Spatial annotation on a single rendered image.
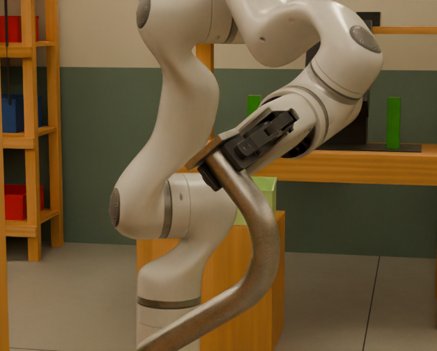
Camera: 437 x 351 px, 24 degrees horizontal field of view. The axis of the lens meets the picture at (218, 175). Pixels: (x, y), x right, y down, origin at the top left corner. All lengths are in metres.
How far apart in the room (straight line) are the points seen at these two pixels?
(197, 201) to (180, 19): 0.37
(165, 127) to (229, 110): 5.17
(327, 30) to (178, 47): 0.45
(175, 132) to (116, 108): 5.37
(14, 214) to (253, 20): 5.56
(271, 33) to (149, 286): 0.67
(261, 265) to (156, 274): 0.81
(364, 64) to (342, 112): 0.07
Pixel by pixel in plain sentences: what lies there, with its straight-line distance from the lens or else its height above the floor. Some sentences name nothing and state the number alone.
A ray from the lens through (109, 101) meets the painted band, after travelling 7.10.
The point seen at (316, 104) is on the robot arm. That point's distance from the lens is 1.19.
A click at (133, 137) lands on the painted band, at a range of 7.08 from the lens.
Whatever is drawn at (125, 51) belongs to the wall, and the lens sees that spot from 7.05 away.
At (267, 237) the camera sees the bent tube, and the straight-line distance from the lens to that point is 1.03.
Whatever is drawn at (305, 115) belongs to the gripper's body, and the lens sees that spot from 1.13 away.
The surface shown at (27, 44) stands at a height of 1.42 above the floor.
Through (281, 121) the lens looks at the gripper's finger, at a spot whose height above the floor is 1.48.
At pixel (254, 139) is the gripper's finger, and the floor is 1.46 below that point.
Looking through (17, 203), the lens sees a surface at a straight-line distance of 6.83.
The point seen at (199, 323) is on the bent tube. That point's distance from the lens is 1.10.
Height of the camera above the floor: 1.59
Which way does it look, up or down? 9 degrees down
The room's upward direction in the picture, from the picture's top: straight up
